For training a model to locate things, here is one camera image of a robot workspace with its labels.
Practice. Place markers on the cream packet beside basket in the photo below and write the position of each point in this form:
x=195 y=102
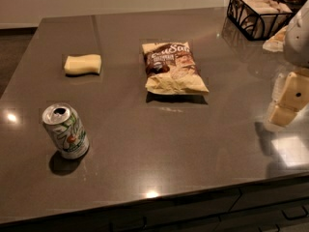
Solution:
x=276 y=42

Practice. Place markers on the brown chip bag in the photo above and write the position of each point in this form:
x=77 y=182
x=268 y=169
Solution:
x=171 y=70

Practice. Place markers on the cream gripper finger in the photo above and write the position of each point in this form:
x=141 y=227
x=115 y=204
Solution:
x=290 y=95

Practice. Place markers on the yellow sponge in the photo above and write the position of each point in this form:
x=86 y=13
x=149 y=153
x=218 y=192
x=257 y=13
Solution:
x=77 y=65

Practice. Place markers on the black drawer handle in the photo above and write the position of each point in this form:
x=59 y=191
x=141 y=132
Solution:
x=295 y=213

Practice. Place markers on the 7up soda can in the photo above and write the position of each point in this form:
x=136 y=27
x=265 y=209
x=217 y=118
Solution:
x=66 y=130

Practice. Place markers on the white packets in basket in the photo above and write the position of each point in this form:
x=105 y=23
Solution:
x=262 y=12

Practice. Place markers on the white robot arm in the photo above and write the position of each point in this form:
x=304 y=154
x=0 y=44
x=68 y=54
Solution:
x=296 y=43

